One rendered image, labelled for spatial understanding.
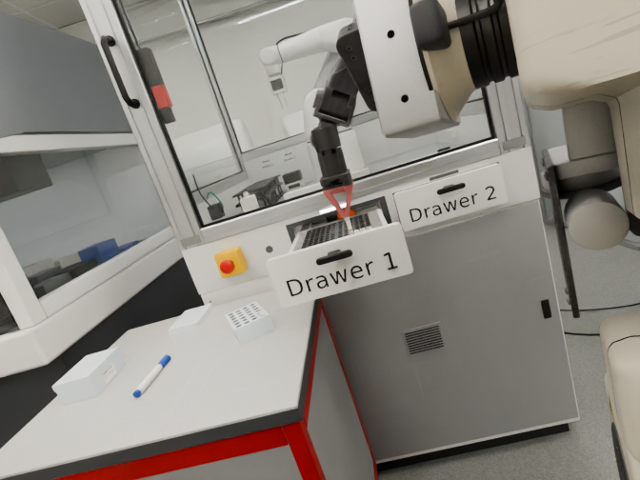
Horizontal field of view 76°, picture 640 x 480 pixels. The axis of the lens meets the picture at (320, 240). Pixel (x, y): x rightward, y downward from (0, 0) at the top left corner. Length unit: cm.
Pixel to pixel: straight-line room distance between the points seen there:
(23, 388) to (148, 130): 81
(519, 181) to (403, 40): 93
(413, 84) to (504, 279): 101
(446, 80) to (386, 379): 113
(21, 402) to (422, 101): 138
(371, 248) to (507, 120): 56
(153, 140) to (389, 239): 73
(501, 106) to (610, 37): 95
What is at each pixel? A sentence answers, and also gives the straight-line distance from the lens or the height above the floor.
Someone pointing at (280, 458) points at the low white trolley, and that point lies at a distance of 77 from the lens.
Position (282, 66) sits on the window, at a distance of 119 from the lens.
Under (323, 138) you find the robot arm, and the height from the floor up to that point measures 113.
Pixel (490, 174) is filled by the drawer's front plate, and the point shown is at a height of 90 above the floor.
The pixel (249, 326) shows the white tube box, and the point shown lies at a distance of 95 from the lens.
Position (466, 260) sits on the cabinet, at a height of 68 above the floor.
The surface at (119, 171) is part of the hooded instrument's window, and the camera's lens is 187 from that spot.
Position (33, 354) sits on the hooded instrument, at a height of 84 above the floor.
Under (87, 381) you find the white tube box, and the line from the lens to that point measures 105.
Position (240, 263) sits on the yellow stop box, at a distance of 120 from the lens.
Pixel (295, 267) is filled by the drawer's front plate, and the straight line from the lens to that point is 86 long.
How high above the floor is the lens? 113
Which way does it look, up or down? 13 degrees down
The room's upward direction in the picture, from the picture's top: 18 degrees counter-clockwise
